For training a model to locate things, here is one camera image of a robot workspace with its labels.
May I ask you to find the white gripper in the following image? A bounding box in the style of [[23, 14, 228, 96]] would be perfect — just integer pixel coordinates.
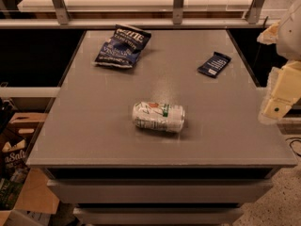
[[257, 22, 301, 124]]

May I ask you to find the dark blue rxbar wrapper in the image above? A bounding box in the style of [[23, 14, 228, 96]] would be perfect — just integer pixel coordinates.
[[198, 52, 231, 78]]

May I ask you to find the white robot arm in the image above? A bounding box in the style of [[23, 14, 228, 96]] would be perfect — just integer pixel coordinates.
[[257, 0, 301, 124]]

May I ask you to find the white green 7up can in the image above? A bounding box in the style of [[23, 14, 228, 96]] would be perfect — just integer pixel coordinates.
[[132, 102, 185, 133]]

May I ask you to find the grey upper drawer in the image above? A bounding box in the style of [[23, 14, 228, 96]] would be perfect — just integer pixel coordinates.
[[47, 180, 273, 203]]

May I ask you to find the grey drawer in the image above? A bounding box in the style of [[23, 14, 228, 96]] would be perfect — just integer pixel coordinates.
[[47, 180, 273, 203], [73, 208, 243, 226]]

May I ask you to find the blue kettle chips bag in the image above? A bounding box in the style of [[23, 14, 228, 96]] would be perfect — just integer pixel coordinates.
[[94, 24, 151, 69]]

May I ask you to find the grey lower drawer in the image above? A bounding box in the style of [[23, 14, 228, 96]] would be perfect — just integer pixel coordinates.
[[73, 208, 243, 226]]

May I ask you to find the brown cardboard box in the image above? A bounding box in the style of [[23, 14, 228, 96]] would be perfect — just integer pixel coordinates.
[[0, 112, 59, 218]]

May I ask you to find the sea salt snack bag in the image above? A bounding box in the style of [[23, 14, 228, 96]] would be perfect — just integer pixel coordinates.
[[2, 139, 28, 184]]

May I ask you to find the green snack package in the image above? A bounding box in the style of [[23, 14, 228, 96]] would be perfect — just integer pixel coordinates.
[[0, 178, 23, 210]]

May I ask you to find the black floor cable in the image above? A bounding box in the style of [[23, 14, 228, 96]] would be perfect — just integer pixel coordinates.
[[285, 137, 301, 157]]

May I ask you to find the metal frame railing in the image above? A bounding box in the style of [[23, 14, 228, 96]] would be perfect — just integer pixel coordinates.
[[0, 0, 279, 29]]

